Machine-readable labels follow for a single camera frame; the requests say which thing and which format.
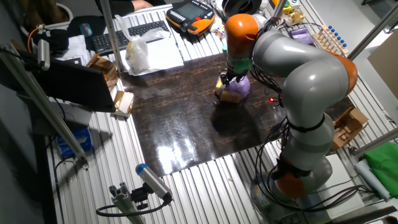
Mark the long slanted aluminium bar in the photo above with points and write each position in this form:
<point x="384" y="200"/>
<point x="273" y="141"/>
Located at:
<point x="40" y="102"/>

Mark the grey computer mouse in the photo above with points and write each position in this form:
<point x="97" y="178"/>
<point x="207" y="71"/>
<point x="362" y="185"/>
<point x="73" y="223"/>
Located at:
<point x="86" y="30"/>

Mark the blue tissue pack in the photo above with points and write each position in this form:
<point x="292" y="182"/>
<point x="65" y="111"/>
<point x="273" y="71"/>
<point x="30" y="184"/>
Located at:
<point x="74" y="143"/>

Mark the person's black sleeved forearm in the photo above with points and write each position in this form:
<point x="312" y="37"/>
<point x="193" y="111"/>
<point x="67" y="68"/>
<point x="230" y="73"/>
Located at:
<point x="115" y="6"/>

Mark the silver camera on bar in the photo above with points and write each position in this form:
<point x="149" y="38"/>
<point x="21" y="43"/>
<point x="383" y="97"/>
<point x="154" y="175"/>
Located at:
<point x="43" y="54"/>

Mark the small green block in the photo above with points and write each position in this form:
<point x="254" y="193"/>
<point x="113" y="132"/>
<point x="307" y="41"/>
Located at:
<point x="224" y="49"/>

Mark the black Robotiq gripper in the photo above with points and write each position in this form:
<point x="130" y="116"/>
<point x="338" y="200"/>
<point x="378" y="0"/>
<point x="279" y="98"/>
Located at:
<point x="237" y="73"/>

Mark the silver camera with blue end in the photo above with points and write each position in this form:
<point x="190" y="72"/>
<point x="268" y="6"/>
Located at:
<point x="153" y="181"/>

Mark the black computer keyboard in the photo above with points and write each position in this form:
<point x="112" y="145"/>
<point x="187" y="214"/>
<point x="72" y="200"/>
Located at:
<point x="130" y="35"/>

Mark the gold white small box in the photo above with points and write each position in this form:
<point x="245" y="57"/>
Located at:
<point x="124" y="102"/>

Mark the wooden rack with blue tubes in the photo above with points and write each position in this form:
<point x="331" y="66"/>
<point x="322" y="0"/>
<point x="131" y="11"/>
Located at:
<point x="332" y="39"/>

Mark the black mouse pad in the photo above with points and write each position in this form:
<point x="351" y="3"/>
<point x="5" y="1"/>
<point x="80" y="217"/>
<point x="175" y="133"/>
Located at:
<point x="90" y="21"/>

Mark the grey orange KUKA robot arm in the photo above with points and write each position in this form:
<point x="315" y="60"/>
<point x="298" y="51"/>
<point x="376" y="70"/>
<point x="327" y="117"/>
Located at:
<point x="308" y="84"/>

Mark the orange black teach pendant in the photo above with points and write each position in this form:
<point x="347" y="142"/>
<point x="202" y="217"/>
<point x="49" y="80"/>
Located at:
<point x="191" y="15"/>

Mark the brown open cardboard box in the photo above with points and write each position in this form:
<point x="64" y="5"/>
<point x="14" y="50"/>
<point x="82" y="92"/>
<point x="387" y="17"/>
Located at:
<point x="104" y="67"/>

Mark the black filament spool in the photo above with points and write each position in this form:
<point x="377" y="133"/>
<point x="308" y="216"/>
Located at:
<point x="241" y="7"/>

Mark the clear plastic bag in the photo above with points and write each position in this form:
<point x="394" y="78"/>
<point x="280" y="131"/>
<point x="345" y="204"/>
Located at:
<point x="166" y="54"/>
<point x="138" y="53"/>

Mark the slanted aluminium frame pole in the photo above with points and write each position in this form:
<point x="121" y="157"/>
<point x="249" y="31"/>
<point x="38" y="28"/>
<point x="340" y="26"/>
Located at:
<point x="373" y="31"/>

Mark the dark marbled table mat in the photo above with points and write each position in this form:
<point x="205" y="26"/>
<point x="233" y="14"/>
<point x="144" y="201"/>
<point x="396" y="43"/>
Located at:
<point x="186" y="118"/>

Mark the low aluminium frame rail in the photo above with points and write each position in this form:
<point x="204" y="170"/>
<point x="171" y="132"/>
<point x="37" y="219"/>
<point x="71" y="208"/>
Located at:
<point x="376" y="142"/>

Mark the Rubik's cube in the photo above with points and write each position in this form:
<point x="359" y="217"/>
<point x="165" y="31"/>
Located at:
<point x="220" y="31"/>

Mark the yellowish clear toy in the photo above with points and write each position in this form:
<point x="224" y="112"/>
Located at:
<point x="293" y="16"/>

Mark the flat brown cardboard panel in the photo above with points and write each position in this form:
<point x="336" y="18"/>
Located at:
<point x="385" y="65"/>

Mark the cardboard box with wooden blocks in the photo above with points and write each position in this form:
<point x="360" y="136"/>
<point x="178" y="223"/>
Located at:
<point x="349" y="127"/>

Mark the person's bare hand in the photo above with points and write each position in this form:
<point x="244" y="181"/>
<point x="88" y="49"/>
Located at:
<point x="140" y="4"/>

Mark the white rolled sheet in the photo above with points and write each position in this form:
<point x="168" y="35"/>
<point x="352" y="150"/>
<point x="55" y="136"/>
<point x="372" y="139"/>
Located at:
<point x="371" y="179"/>

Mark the grey aluminium camera post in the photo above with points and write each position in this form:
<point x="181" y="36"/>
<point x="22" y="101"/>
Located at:
<point x="124" y="202"/>

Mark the black laptop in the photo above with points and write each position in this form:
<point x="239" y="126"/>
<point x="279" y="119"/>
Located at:
<point x="74" y="84"/>

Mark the upright aluminium pole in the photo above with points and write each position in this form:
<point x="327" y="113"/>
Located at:
<point x="111" y="34"/>

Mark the purple bag roll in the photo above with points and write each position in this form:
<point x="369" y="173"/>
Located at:
<point x="301" y="35"/>

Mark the white round bin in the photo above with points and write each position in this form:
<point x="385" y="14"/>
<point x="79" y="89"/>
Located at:
<point x="63" y="14"/>

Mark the green cloth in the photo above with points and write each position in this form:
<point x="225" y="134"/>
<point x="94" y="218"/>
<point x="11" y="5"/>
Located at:
<point x="384" y="165"/>

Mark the yellow green sponge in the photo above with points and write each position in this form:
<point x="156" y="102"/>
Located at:
<point x="219" y="87"/>
<point x="230" y="96"/>

